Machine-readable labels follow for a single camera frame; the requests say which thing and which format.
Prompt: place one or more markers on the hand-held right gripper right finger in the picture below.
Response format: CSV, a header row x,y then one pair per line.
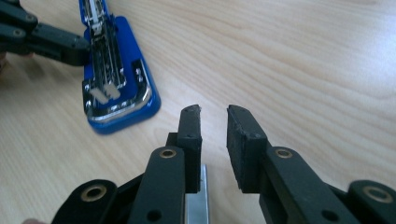
x,y
280,186

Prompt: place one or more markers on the blue stapler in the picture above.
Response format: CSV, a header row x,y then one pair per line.
x,y
132,49

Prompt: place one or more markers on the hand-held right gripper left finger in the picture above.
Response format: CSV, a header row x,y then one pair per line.
x,y
162,186

